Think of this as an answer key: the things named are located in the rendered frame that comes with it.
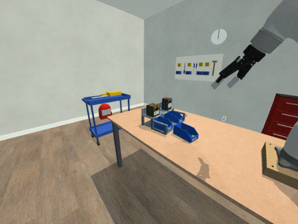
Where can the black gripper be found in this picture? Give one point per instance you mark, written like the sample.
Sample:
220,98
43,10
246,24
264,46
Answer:
243,64

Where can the black case with orange latches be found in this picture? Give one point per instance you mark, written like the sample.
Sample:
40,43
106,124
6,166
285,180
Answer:
166,103

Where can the blue bin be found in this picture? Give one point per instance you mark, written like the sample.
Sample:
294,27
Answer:
165,121
185,132
173,117

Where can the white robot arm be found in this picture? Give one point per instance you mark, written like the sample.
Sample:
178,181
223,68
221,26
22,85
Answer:
281,24

